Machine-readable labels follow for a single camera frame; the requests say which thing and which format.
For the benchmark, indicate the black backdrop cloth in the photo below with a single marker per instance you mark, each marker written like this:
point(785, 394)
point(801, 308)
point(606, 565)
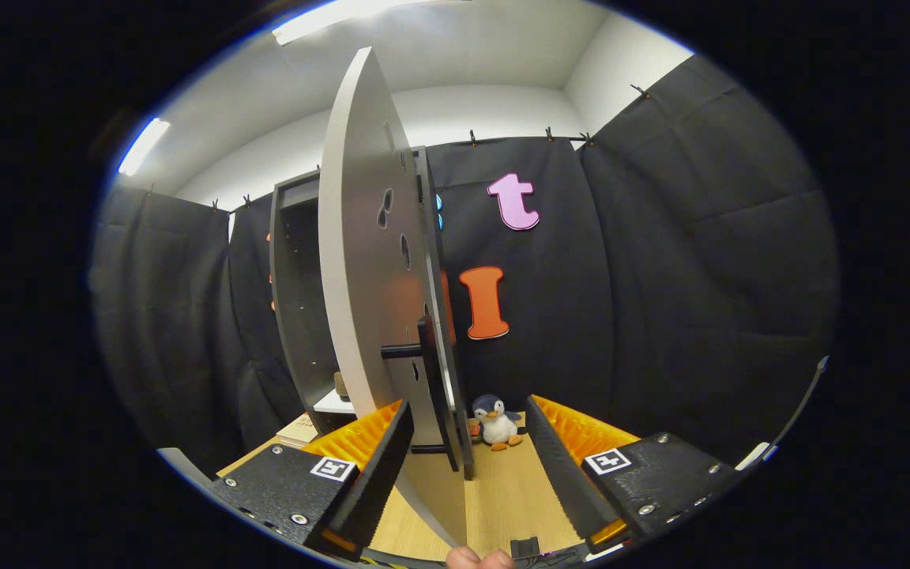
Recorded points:
point(660, 276)

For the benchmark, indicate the narrow ceiling light strip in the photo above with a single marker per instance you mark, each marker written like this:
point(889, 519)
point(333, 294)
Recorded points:
point(143, 148)

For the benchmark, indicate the penguin plush toy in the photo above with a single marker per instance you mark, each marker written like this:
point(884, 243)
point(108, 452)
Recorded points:
point(494, 423)

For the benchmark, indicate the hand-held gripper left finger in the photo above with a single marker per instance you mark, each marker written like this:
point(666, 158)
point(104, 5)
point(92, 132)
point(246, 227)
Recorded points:
point(380, 474)

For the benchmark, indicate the dark and white equipment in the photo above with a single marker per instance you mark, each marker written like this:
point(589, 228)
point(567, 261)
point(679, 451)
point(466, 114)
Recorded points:
point(755, 454)

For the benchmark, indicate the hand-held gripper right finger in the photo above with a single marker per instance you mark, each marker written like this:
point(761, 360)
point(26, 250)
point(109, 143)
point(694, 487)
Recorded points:
point(562, 474)

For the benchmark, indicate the brown fuzzy shoe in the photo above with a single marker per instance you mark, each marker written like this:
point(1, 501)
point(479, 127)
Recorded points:
point(341, 385)

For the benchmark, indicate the row of black cloth clips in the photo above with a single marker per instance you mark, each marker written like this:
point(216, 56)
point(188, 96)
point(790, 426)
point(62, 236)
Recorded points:
point(549, 134)

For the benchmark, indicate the beige shoe cabinet door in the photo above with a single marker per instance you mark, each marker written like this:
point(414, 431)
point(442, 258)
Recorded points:
point(360, 237)

